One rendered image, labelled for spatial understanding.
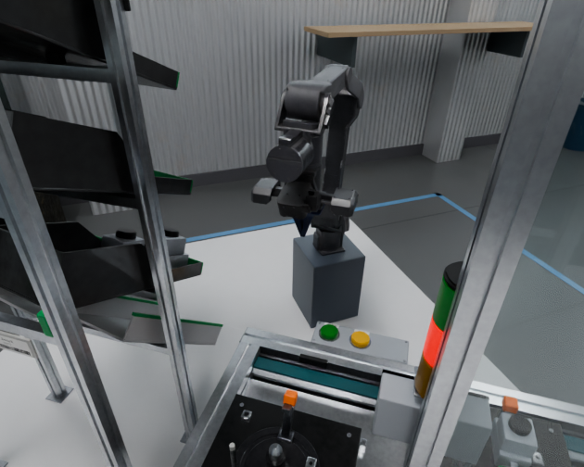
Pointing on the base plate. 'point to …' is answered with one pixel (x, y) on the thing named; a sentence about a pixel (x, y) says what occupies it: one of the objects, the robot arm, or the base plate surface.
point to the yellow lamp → (423, 376)
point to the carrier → (336, 433)
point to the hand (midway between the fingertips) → (303, 220)
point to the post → (509, 207)
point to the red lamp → (432, 343)
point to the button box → (377, 347)
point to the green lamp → (443, 304)
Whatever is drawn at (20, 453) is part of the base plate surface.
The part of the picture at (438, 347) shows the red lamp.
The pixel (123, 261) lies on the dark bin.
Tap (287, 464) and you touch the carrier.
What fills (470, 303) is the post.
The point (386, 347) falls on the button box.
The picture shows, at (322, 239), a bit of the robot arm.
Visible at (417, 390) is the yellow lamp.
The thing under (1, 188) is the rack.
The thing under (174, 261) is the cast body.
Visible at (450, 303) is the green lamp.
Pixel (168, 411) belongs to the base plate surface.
